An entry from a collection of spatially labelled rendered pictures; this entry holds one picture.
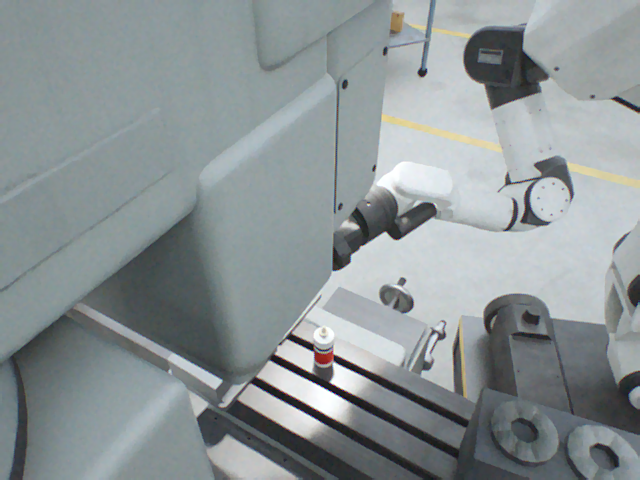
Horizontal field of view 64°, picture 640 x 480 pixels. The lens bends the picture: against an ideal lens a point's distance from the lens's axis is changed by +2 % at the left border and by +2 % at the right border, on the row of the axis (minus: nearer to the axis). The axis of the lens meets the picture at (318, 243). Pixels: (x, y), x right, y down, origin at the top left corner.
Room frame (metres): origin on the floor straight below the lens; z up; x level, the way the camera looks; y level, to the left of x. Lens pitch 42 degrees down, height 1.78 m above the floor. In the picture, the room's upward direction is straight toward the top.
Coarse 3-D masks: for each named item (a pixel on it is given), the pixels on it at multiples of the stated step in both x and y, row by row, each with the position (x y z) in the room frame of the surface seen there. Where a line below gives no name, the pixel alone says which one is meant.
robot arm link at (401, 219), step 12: (384, 180) 0.71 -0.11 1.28; (372, 192) 0.67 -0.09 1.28; (384, 192) 0.67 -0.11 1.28; (384, 204) 0.65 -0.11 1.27; (396, 204) 0.67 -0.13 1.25; (408, 204) 0.67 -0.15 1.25; (420, 204) 0.70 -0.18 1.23; (432, 204) 0.70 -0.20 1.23; (396, 216) 0.65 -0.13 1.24; (408, 216) 0.66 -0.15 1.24; (420, 216) 0.67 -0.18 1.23; (432, 216) 0.68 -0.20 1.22; (396, 228) 0.64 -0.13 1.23; (408, 228) 0.64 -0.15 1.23
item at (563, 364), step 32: (512, 320) 0.95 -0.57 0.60; (544, 320) 0.94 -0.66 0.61; (512, 352) 0.84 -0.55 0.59; (544, 352) 0.84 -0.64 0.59; (576, 352) 0.86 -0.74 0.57; (512, 384) 0.74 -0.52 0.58; (544, 384) 0.74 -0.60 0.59; (576, 384) 0.76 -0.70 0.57; (608, 384) 0.76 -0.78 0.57; (608, 416) 0.66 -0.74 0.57
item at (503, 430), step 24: (480, 408) 0.39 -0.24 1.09; (504, 408) 0.38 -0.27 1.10; (528, 408) 0.38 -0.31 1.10; (552, 408) 0.39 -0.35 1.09; (480, 432) 0.35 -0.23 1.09; (504, 432) 0.34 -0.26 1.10; (528, 432) 0.35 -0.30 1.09; (552, 432) 0.35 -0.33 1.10; (576, 432) 0.35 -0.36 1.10; (600, 432) 0.35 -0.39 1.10; (624, 432) 0.35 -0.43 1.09; (480, 456) 0.32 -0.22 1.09; (504, 456) 0.32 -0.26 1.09; (528, 456) 0.31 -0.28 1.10; (552, 456) 0.31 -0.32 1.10; (576, 456) 0.31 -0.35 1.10; (600, 456) 0.32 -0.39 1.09; (624, 456) 0.31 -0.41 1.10
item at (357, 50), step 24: (384, 0) 0.55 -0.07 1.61; (360, 24) 0.49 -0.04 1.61; (384, 24) 0.54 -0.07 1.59; (336, 48) 0.45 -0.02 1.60; (360, 48) 0.49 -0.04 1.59; (384, 48) 0.54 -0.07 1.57; (336, 72) 0.45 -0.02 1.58; (360, 72) 0.49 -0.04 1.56; (384, 72) 0.55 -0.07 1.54; (336, 96) 0.45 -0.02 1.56; (360, 96) 0.50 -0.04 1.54; (336, 120) 0.45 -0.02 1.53; (360, 120) 0.50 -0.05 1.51; (336, 144) 0.45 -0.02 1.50; (360, 144) 0.50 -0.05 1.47; (336, 168) 0.45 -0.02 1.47; (360, 168) 0.51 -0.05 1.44; (336, 192) 0.45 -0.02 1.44; (360, 192) 0.52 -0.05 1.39; (336, 216) 0.46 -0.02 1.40
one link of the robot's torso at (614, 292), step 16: (608, 272) 0.84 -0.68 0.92; (608, 288) 0.81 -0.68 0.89; (624, 288) 0.77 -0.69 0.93; (608, 304) 0.80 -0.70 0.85; (624, 304) 0.73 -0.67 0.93; (608, 320) 0.80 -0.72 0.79; (624, 320) 0.70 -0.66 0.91; (624, 336) 0.69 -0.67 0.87; (608, 352) 0.79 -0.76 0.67; (624, 352) 0.70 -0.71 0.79; (624, 368) 0.70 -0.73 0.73; (624, 384) 0.68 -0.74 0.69
